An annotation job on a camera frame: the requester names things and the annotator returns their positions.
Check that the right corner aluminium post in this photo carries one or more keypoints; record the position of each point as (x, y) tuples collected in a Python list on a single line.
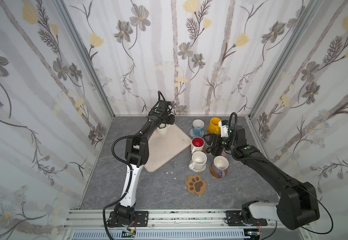
[(295, 37)]

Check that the red interior mug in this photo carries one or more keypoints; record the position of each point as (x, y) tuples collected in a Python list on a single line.
[(197, 145)]

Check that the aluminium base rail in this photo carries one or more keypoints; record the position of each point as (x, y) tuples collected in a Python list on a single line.
[(159, 219)]

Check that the purple mug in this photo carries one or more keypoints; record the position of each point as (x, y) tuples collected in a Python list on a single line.
[(221, 162)]

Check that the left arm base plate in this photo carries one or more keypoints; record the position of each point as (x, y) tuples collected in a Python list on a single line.
[(133, 219)]

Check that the left corner aluminium post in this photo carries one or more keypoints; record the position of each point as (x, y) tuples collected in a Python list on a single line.
[(83, 53)]

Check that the yellow mug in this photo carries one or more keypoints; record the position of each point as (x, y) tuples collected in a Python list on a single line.
[(213, 126)]

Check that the white patterned round coaster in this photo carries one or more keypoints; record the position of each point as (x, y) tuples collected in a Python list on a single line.
[(199, 171)]

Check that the brown paw print coaster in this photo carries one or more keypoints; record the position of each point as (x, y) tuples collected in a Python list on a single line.
[(195, 185)]

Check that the plain round wooden coaster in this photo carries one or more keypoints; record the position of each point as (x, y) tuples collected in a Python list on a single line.
[(216, 172)]

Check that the beige serving tray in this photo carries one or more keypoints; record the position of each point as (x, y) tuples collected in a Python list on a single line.
[(163, 148)]

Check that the black mug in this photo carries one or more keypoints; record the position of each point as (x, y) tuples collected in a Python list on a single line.
[(215, 150)]

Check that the white mug with handle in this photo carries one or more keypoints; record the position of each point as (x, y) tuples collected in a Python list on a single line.
[(163, 129)]

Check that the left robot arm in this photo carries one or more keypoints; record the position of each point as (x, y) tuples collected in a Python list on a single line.
[(136, 156)]

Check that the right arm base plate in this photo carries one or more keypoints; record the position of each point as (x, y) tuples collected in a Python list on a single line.
[(235, 219)]

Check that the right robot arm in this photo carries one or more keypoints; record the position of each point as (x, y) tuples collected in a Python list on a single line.
[(298, 204)]

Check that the white cable duct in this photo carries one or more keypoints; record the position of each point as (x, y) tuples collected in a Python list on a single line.
[(200, 234)]

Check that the blue woven round coaster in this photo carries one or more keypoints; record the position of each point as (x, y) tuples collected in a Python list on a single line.
[(198, 134)]

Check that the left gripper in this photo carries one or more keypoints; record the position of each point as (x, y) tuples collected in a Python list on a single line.
[(165, 120)]

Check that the light blue mug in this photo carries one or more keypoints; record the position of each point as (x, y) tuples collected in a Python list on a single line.
[(198, 125)]

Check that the corner aluminium post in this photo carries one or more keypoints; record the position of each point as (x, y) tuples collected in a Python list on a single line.
[(295, 37), (83, 53)]

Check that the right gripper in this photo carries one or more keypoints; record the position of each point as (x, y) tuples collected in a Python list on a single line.
[(216, 140)]

